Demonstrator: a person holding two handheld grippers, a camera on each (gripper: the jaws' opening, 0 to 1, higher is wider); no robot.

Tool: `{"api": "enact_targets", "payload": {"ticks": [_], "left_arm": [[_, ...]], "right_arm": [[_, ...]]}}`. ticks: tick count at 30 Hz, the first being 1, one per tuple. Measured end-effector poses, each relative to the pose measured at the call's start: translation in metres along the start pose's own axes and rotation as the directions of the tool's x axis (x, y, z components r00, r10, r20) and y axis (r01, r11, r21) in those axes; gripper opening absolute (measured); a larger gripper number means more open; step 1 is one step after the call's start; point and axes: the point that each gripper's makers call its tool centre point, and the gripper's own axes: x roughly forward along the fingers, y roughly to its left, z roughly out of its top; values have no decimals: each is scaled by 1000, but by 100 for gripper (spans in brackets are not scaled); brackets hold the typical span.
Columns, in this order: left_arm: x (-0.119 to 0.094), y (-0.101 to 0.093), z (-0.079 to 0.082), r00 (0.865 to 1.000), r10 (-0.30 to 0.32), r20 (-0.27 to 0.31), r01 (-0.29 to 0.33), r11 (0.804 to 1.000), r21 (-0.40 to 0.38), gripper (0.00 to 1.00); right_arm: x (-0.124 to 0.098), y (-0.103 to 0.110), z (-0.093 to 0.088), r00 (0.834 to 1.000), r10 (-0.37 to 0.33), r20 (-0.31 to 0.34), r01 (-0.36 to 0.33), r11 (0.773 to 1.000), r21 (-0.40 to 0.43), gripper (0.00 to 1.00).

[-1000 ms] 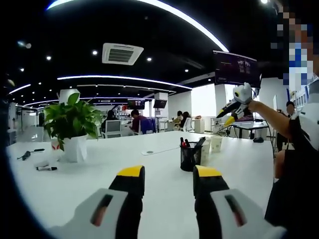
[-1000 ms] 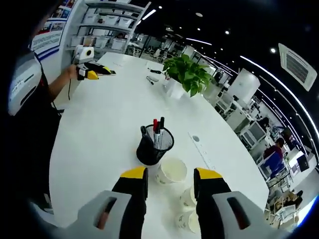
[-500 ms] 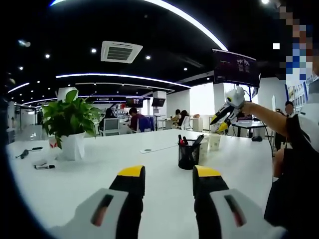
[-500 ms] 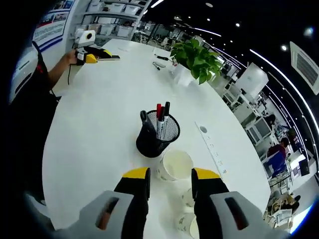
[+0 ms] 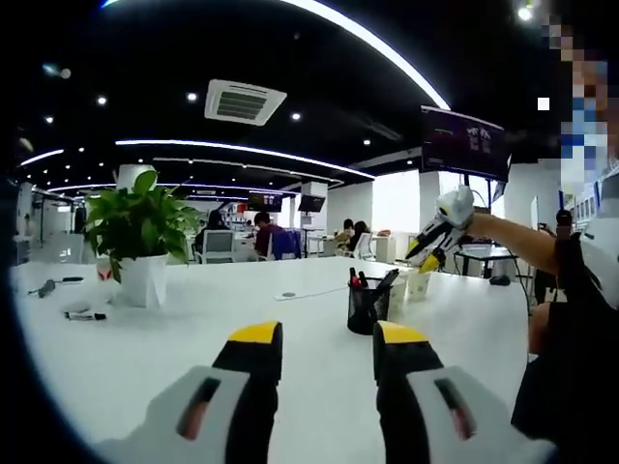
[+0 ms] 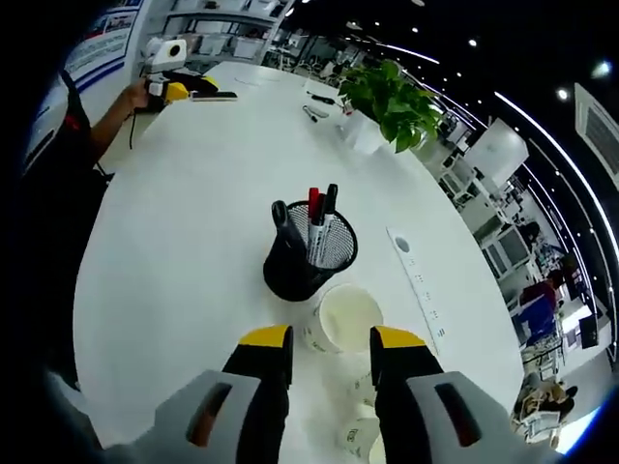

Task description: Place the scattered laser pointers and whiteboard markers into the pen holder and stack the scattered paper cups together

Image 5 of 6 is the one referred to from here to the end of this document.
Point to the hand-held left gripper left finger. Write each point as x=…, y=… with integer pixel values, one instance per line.
x=227, y=415

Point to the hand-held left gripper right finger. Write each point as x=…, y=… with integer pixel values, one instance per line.
x=425, y=415

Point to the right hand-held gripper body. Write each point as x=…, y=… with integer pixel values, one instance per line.
x=457, y=208

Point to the black mesh pen holder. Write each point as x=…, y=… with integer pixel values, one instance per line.
x=362, y=311

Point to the black whiteboard marker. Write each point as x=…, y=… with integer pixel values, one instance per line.
x=84, y=316

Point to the black computer mouse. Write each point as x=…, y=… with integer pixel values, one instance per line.
x=499, y=280

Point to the large hanging screen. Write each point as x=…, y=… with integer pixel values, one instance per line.
x=464, y=145

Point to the white office chair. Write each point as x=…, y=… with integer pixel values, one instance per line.
x=218, y=246
x=365, y=249

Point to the hanging monitor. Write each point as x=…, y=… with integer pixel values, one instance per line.
x=265, y=201
x=311, y=203

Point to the person's leg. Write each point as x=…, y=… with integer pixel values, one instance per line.
x=539, y=328

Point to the blue jacket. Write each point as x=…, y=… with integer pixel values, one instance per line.
x=286, y=244

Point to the white worn chest device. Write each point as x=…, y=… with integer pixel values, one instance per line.
x=604, y=251

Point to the person's black clothing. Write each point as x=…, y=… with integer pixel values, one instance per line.
x=580, y=362

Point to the white red-marked box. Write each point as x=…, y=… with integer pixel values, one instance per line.
x=105, y=276

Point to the ceiling light strip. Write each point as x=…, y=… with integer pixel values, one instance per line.
x=242, y=147
x=362, y=29

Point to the green potted plant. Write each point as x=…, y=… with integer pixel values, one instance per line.
x=140, y=222

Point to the ceiling air conditioner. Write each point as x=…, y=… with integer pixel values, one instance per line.
x=244, y=102

